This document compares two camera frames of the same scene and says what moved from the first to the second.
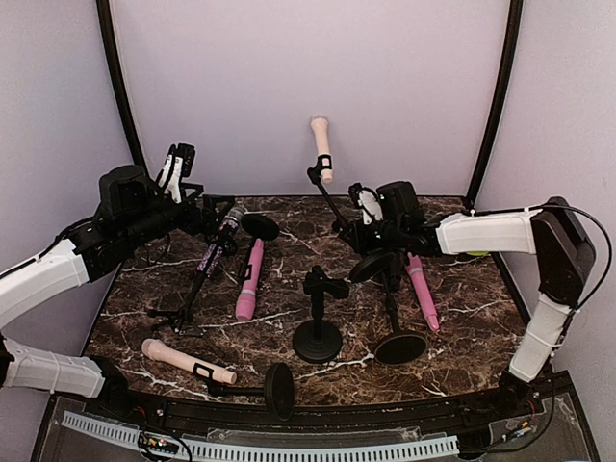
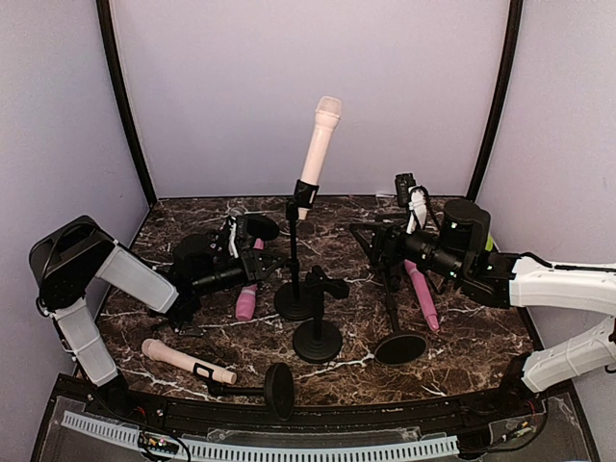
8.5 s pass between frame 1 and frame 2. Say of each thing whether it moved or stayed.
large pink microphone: stayed
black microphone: stayed
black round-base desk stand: stayed
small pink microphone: stayed
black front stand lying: stayed
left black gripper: moved
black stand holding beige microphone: moved
